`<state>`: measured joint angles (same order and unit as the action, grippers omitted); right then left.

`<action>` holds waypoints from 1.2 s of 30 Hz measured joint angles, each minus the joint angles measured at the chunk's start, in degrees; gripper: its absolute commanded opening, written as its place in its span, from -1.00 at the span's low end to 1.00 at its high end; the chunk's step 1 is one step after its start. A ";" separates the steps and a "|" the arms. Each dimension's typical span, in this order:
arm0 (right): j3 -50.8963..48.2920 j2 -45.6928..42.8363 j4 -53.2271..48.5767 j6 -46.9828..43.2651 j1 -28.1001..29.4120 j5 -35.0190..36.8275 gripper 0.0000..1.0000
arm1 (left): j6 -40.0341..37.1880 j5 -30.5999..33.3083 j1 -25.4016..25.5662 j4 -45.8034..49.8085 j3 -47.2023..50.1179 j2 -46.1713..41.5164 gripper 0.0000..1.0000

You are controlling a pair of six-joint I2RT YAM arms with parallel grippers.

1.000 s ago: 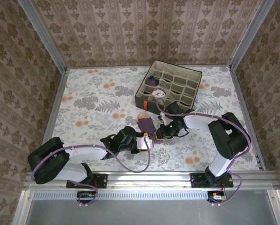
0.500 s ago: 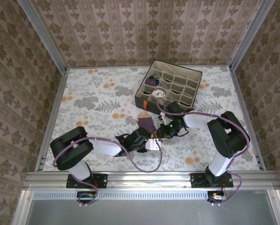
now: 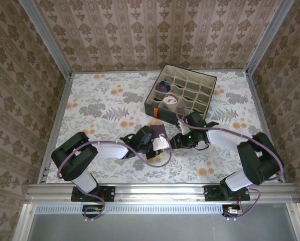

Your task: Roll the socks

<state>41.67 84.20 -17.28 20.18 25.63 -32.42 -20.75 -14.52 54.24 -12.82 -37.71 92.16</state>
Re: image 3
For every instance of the purple sock with tan toe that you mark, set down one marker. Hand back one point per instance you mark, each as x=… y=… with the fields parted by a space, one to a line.
x=160 y=129

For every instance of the dark grey fabric storage organizer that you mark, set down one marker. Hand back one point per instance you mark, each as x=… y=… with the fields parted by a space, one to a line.
x=165 y=115

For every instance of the white sock with striped cuff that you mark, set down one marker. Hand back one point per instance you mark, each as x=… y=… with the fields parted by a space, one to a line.
x=170 y=100

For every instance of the purple sock with teal toe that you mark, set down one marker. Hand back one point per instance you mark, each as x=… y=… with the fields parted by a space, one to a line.
x=162 y=86

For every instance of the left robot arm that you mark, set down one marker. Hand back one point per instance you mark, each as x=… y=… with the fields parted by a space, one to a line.
x=72 y=158

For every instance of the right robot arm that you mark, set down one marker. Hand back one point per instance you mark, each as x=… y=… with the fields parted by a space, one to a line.
x=260 y=160

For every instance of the floral print tablecloth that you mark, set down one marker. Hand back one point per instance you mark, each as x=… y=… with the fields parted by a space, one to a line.
x=190 y=170

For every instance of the grey metal panel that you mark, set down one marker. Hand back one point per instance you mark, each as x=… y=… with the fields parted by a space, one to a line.
x=160 y=228

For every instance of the small connector board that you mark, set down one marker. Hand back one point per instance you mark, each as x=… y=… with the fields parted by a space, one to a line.
x=91 y=211
x=234 y=211

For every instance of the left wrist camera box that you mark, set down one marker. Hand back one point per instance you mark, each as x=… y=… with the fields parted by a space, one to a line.
x=160 y=142

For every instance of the aluminium mounting rail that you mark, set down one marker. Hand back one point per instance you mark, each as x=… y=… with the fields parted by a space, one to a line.
x=160 y=193

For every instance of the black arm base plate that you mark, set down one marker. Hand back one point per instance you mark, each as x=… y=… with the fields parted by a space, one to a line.
x=110 y=193
x=210 y=194

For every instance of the aluminium side rail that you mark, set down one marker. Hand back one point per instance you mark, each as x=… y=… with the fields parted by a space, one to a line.
x=56 y=125
x=261 y=113

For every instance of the aluminium frame post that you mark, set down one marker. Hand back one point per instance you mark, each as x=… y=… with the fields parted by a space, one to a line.
x=268 y=37
x=48 y=40

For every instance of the aluminium frame bar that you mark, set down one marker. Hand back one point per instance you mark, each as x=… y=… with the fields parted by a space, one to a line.
x=299 y=223
x=23 y=223

